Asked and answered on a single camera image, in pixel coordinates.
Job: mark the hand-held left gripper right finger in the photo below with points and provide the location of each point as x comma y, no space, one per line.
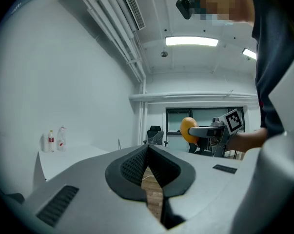
210,191

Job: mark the long ceiling light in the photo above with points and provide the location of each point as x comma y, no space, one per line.
191,41
249,53

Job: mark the person's right forearm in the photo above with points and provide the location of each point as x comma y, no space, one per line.
249,140

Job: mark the white ceiling air conditioner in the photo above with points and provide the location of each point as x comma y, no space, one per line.
132,7

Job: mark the orange fruit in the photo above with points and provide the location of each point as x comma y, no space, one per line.
185,125

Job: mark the person's head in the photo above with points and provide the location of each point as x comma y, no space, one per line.
222,1

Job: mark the white opaque bottle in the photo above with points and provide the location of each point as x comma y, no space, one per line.
45,144

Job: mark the person's dark clothing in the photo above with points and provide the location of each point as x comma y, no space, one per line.
273,57

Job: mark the white horizontal pipes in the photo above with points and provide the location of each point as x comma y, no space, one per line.
185,96

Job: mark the white ceiling pipes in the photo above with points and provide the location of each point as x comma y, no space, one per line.
107,25

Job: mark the red label bottle yellow cap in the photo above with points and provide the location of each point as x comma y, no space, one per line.
51,142

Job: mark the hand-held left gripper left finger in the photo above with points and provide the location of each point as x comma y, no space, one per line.
88,203

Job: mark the thin metal rod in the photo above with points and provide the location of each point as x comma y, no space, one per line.
119,144

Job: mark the black head-worn camera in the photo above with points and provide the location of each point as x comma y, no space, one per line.
183,6

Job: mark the dark-framed window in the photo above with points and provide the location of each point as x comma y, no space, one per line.
176,123

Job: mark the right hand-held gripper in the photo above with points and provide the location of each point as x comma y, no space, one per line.
232,122

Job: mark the plastic-covered black office chair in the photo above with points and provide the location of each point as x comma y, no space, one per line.
155,135

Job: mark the round ceiling fixture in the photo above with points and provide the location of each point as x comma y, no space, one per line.
164,54

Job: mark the white vertical pipes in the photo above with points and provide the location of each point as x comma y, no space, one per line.
142,118

